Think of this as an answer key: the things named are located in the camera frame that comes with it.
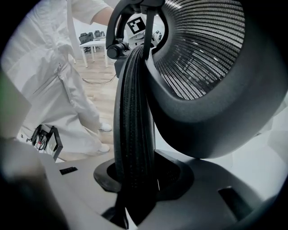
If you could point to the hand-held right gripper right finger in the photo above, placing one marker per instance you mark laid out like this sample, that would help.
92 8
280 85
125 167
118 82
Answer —
202 206

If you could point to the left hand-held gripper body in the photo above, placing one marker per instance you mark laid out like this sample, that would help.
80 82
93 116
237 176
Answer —
135 25

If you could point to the black mesh swivel chair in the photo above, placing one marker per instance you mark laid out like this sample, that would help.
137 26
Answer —
85 38
97 33

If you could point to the person's left forearm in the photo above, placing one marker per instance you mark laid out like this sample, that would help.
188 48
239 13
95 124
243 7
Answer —
101 16

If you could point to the person's white shoe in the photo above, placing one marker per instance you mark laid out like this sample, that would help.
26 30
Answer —
105 127
104 148

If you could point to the black office chair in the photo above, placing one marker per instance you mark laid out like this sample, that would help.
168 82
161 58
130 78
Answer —
202 112

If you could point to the person's left white shoe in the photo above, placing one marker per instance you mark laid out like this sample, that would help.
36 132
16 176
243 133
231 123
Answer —
105 127

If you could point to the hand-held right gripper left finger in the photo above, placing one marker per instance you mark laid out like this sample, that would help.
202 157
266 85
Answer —
76 191

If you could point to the person in white coat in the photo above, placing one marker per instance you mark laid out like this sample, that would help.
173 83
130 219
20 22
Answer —
45 67

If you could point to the person's right white shoe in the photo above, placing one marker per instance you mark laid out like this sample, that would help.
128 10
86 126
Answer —
104 148

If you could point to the white table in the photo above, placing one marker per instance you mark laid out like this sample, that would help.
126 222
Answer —
94 43

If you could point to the black screen device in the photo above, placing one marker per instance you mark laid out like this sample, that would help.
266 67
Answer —
57 139

